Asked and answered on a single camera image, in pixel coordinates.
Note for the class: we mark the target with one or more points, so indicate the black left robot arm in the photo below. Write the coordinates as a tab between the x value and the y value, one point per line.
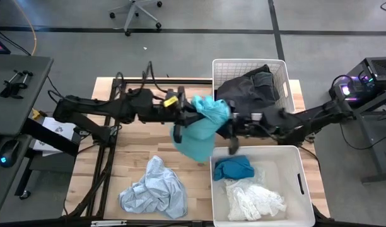
95	105

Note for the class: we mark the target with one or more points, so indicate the grey office chair base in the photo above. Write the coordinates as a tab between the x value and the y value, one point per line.
133	8

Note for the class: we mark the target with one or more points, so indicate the white perforated laundry basket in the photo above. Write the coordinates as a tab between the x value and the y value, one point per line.
231	67

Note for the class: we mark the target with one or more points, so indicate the white printed paper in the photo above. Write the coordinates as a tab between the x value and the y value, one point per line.
59	127

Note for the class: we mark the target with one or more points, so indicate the dark grey equipment stand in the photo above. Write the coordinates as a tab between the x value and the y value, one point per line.
368	138

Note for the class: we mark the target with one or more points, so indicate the black computer mouse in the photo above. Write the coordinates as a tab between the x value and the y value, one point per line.
8	153

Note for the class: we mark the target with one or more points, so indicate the deep blue fleece garment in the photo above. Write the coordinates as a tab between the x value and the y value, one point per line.
234	168

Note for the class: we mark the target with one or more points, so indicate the black desk clamp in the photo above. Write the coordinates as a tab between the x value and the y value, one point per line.
8	89
24	79

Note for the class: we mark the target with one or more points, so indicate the dark denim jeans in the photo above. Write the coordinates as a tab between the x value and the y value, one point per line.
243	94

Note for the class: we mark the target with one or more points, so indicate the yellow label tag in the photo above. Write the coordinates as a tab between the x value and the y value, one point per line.
171	101

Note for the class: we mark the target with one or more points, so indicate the black garment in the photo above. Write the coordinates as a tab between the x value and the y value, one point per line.
260	67

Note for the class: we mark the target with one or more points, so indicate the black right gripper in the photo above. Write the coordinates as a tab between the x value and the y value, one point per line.
248	124

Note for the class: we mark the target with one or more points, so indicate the black metal rig frame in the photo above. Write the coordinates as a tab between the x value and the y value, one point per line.
196	81

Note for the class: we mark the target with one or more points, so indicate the black computer with lights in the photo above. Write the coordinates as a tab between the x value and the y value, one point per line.
382	69

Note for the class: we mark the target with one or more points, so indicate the turquoise shirt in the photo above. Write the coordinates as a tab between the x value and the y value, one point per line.
196	142

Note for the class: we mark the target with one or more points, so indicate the grey side desk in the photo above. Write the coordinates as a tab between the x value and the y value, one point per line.
19	110

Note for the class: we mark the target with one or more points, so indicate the white woven-texture laundry basket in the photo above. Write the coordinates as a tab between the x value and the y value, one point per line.
294	164

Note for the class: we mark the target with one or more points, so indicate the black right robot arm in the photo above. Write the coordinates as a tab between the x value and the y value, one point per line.
316	116

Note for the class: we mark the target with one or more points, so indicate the navy blue garment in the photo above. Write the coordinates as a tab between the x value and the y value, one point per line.
264	80

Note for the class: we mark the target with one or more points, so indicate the white lace cloth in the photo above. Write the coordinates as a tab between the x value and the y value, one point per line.
253	201

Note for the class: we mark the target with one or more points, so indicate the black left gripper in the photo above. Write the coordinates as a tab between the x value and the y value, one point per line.
180	113

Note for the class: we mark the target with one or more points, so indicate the light blue patterned cloth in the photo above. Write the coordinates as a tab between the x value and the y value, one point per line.
158	189

